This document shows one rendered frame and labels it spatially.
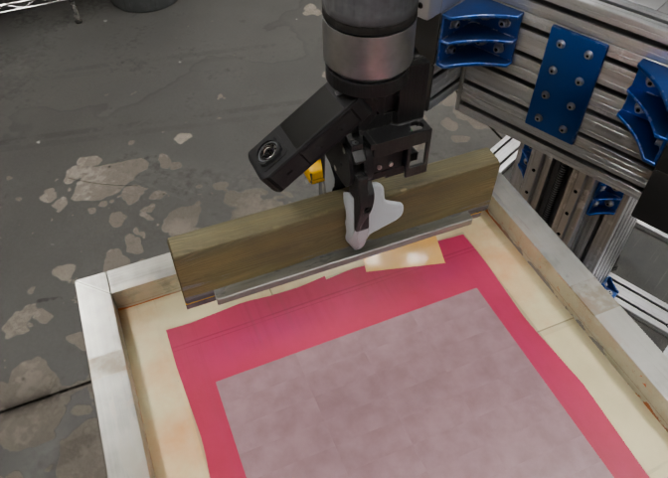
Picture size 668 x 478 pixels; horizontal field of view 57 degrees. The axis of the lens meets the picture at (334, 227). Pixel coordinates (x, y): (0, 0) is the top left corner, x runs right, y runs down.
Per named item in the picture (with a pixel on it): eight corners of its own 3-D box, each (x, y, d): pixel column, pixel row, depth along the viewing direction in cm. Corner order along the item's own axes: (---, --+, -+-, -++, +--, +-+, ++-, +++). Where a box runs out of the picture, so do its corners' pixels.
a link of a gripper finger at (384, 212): (409, 251, 65) (410, 179, 59) (357, 268, 63) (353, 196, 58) (395, 235, 67) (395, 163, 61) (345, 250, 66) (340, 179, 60)
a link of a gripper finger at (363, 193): (376, 236, 60) (374, 159, 54) (361, 240, 59) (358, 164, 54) (356, 210, 63) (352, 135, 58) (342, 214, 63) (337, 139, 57)
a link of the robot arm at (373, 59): (345, 46, 45) (304, -3, 50) (344, 98, 49) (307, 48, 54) (434, 26, 47) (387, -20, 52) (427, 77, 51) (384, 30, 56)
